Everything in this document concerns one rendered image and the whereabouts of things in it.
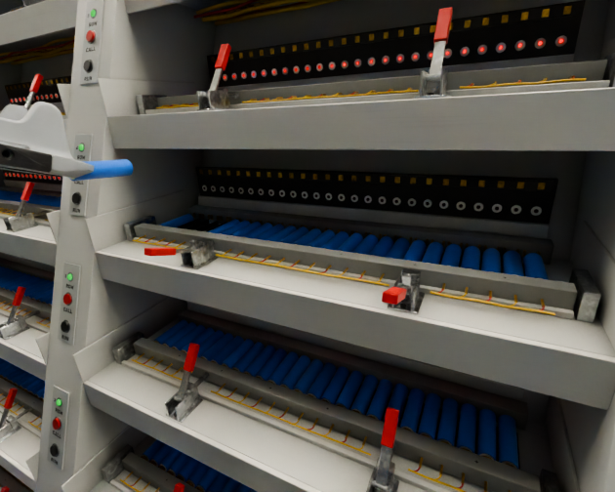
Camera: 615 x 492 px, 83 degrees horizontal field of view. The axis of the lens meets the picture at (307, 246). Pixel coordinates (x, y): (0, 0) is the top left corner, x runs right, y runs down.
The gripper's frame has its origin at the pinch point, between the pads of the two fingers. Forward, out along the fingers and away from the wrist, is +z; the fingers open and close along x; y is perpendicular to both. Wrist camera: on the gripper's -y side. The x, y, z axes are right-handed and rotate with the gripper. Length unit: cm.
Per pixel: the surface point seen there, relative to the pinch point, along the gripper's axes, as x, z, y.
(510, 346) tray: -40.1, 11.5, -10.5
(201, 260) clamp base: -5.6, 13.2, -8.5
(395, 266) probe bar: -29.4, 15.8, -5.8
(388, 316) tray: -30.1, 11.4, -10.2
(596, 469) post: -47, 13, -19
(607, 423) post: -47, 13, -15
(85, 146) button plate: 17.3, 11.5, 5.4
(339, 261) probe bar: -23.1, 16.0, -6.2
